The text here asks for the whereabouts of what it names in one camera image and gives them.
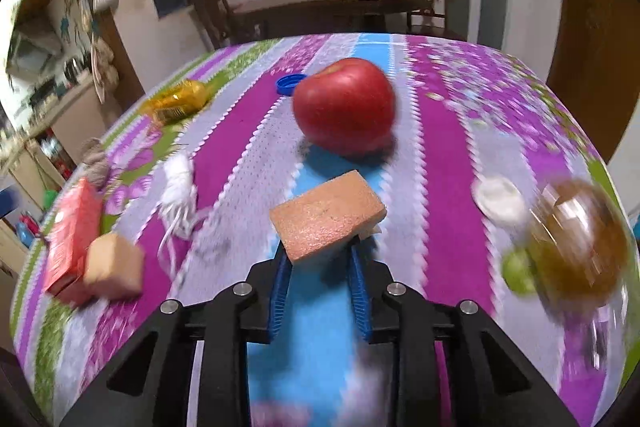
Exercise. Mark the blue bottle cap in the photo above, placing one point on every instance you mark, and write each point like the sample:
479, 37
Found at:
290, 84

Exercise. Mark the bun in clear wrapper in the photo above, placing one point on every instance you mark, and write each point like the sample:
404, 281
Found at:
580, 242

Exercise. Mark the brown fuzzy lump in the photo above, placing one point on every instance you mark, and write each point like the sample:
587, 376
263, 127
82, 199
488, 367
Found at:
95, 159

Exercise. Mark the small green fruit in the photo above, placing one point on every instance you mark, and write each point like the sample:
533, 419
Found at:
517, 272

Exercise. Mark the tan sponge cake piece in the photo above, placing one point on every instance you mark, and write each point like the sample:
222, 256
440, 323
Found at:
115, 267

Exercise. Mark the white round lid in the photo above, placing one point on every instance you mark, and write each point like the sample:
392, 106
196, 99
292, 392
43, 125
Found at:
500, 199

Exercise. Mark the red apple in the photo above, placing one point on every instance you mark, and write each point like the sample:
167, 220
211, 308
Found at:
345, 107

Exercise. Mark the brown wooden door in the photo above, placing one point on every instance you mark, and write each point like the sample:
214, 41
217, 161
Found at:
595, 32

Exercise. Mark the red carton box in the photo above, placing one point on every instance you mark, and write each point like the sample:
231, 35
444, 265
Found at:
70, 237

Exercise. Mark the round wooden table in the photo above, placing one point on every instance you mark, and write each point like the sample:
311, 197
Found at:
325, 4

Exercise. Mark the brown wooden doorway frame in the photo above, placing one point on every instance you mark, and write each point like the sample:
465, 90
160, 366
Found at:
107, 22

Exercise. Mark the orange sponge cake slice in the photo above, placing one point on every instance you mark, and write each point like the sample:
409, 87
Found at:
325, 212

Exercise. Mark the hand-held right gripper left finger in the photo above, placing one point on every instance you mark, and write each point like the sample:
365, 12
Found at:
279, 302

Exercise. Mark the yellow crinkled snack wrapper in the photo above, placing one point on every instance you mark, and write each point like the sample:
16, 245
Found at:
175, 102

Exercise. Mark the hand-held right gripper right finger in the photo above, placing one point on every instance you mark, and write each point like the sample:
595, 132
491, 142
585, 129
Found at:
360, 302

